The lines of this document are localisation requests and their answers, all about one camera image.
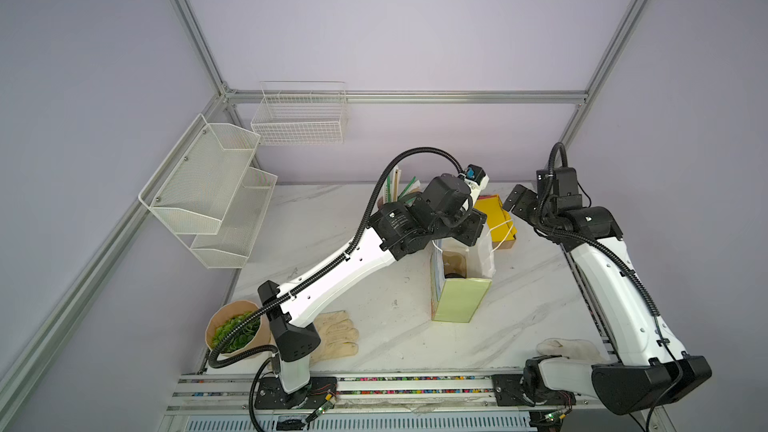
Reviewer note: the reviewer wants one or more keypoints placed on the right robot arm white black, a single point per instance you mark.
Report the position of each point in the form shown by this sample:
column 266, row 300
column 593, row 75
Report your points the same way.
column 652, row 367

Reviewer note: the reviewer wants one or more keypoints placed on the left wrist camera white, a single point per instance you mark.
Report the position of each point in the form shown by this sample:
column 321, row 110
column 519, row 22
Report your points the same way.
column 476, row 179

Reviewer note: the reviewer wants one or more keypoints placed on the white wire basket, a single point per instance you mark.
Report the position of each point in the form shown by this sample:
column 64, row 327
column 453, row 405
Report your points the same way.
column 293, row 113

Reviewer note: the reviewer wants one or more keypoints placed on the yellow napkin stack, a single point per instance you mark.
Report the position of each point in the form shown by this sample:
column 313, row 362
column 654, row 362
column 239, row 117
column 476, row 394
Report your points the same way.
column 503, row 231

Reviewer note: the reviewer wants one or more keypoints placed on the white mesh shelf lower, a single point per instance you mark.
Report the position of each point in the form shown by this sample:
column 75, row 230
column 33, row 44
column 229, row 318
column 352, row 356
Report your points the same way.
column 232, row 246

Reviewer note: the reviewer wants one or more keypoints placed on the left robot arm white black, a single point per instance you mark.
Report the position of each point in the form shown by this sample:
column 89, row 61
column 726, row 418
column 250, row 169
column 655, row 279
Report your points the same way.
column 292, row 307

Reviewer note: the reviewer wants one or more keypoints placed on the white cloth glove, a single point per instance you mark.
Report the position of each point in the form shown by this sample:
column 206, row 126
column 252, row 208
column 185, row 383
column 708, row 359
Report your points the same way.
column 572, row 349

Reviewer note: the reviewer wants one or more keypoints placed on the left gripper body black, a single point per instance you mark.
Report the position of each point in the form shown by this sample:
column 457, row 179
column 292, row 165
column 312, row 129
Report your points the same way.
column 462, row 227

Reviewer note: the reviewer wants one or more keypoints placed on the white mesh shelf upper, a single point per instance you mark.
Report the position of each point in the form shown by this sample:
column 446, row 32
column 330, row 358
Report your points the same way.
column 192, row 191

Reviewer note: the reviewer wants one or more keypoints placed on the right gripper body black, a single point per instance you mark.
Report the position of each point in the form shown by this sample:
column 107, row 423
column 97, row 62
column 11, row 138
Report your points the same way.
column 523, row 203

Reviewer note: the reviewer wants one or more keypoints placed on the white mesh shelf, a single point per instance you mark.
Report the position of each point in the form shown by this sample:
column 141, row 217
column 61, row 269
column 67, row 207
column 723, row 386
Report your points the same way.
column 192, row 191
column 232, row 246

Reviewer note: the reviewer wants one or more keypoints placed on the green paper takeout bag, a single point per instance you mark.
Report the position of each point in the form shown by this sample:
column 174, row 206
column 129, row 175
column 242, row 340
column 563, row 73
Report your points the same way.
column 457, row 300

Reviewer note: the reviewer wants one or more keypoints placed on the white wrapped straw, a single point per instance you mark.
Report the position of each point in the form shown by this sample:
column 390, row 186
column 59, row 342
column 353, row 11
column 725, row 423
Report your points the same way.
column 396, row 174

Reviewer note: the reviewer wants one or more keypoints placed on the single brown pulp carrier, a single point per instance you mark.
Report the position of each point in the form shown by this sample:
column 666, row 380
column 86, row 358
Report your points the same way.
column 454, row 262

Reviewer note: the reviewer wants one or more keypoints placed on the aluminium mounting rail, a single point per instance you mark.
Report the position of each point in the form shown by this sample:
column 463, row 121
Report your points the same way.
column 364, row 397

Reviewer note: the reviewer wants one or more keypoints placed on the green wrapped straw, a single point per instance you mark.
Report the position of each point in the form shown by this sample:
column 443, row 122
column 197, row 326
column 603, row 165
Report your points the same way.
column 387, row 197

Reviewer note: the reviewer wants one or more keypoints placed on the brown bowl with green bits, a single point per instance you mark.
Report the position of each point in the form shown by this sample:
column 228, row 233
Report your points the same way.
column 256, row 333

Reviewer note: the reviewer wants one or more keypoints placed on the cream leather work glove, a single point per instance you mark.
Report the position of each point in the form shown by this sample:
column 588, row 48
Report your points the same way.
column 339, row 337

